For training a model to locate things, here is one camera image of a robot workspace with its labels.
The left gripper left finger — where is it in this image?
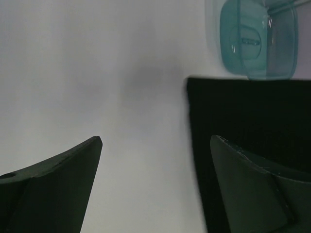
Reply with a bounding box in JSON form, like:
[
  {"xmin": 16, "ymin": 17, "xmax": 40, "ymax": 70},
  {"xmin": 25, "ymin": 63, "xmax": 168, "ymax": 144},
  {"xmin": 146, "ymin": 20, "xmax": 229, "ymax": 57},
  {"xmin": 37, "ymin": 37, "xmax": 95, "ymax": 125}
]
[{"xmin": 0, "ymin": 136, "xmax": 102, "ymax": 233}]

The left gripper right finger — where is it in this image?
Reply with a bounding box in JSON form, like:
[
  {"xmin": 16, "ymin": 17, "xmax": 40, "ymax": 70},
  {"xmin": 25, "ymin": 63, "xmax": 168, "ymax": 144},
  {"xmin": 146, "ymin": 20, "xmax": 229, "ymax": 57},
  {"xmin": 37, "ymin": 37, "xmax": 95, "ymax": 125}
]
[{"xmin": 210, "ymin": 135, "xmax": 311, "ymax": 233}]

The black t shirt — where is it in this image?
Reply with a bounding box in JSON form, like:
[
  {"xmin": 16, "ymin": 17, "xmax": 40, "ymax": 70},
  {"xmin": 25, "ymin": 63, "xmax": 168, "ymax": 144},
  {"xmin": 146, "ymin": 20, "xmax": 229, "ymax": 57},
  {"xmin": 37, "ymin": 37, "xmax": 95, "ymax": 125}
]
[{"xmin": 186, "ymin": 77, "xmax": 311, "ymax": 233}]

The teal plastic bin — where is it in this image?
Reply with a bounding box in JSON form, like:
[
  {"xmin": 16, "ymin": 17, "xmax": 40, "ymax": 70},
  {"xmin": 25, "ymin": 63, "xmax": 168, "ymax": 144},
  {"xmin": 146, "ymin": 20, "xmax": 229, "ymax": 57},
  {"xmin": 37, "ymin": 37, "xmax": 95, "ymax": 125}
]
[{"xmin": 204, "ymin": 0, "xmax": 299, "ymax": 80}]

